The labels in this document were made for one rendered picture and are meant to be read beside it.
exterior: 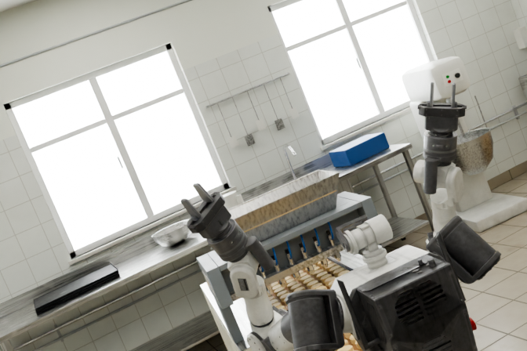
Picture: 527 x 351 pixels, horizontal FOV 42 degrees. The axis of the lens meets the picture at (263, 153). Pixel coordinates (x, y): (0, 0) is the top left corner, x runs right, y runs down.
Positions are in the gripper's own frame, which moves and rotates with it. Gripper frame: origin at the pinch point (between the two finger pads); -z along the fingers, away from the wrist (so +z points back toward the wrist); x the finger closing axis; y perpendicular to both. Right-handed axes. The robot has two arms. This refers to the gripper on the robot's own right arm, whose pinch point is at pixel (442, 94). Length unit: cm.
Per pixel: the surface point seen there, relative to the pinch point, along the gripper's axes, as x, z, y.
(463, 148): -17, 140, 358
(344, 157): 74, 144, 337
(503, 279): -44, 186, 236
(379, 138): 49, 133, 356
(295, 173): 119, 167, 354
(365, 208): 28, 67, 71
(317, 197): 47, 62, 68
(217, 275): 80, 84, 37
